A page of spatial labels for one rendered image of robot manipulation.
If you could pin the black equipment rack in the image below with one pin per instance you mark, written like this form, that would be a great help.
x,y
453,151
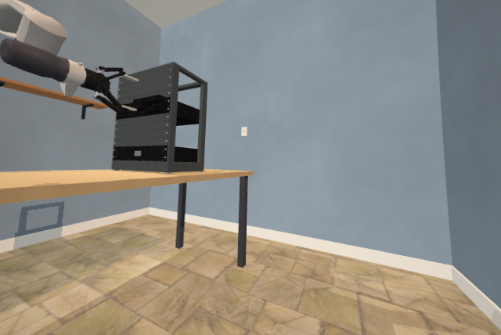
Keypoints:
x,y
147,136

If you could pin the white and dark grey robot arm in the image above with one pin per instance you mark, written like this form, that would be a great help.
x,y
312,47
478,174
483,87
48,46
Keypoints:
x,y
37,32

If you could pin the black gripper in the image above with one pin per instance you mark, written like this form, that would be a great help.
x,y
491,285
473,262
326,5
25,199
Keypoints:
x,y
103,86

